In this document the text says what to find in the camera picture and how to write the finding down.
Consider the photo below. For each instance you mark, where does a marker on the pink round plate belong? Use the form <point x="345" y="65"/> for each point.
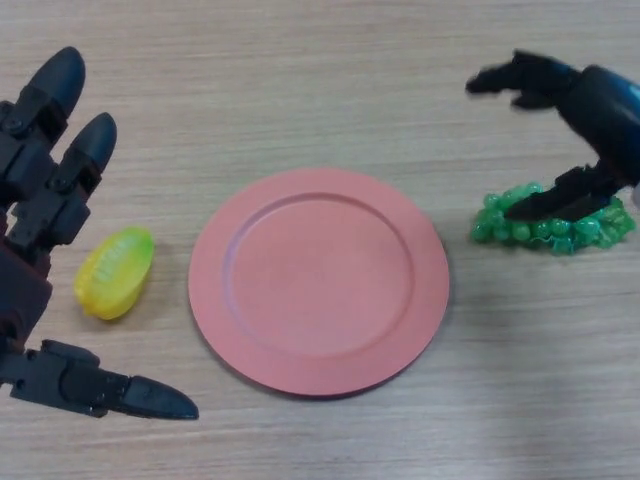
<point x="320" y="285"/>

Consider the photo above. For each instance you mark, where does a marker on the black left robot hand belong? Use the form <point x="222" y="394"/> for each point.
<point x="37" y="210"/>

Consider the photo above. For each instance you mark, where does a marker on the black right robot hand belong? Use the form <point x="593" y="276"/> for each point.
<point x="607" y="120"/>

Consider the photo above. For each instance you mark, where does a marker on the yellow green starfruit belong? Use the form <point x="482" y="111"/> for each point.
<point x="112" y="275"/>

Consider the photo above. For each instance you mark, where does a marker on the green grape bunch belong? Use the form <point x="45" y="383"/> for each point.
<point x="525" y="232"/>

